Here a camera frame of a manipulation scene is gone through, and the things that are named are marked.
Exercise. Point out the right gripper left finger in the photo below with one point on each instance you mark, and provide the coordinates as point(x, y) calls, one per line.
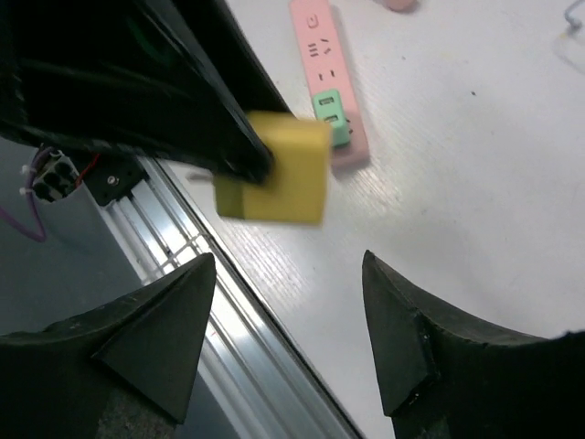
point(122, 370)

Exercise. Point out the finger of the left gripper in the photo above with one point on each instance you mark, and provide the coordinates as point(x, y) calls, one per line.
point(175, 80)

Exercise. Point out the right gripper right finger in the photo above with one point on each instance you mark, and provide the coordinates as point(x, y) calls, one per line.
point(444, 373)

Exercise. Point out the pink power strip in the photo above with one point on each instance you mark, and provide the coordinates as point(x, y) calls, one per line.
point(325, 68)

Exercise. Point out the green charger plug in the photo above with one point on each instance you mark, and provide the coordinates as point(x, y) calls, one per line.
point(328, 108)

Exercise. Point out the yellow charger plug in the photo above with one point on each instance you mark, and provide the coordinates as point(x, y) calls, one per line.
point(295, 189)

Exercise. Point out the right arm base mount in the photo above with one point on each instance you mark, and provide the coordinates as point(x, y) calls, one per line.
point(107, 177)

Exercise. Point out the front aluminium rail frame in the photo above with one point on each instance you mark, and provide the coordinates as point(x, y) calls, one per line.
point(204, 352)

